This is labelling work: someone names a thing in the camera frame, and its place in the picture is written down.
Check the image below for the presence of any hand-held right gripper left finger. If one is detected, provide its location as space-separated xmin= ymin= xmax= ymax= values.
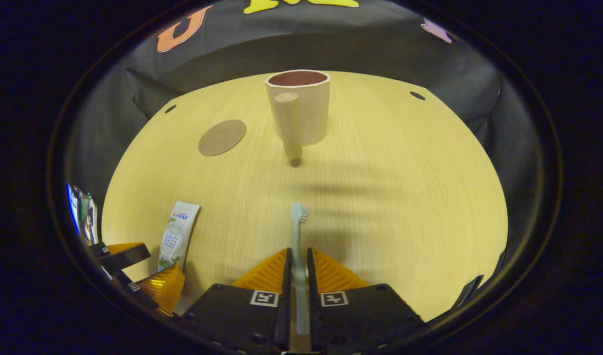
xmin=181 ymin=248 xmax=294 ymax=355

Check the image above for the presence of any black backdrop cloth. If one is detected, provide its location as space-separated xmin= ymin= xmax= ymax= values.
xmin=67 ymin=0 xmax=529 ymax=237

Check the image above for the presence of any white toothpaste tube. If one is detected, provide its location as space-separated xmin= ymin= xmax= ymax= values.
xmin=158 ymin=201 xmax=201 ymax=273

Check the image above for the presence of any computer monitor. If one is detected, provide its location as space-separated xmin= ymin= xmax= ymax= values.
xmin=66 ymin=182 xmax=82 ymax=235

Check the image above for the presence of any pale green toothbrush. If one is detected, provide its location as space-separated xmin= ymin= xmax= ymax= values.
xmin=290 ymin=202 xmax=311 ymax=336

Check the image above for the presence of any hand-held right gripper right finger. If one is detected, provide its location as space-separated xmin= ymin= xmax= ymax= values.
xmin=306 ymin=247 xmax=425 ymax=355

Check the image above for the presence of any beige cup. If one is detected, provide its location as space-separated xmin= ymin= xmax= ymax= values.
xmin=265 ymin=70 xmax=331 ymax=159

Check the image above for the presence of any round brown coaster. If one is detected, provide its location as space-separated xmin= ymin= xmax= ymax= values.
xmin=198 ymin=119 xmax=247 ymax=157

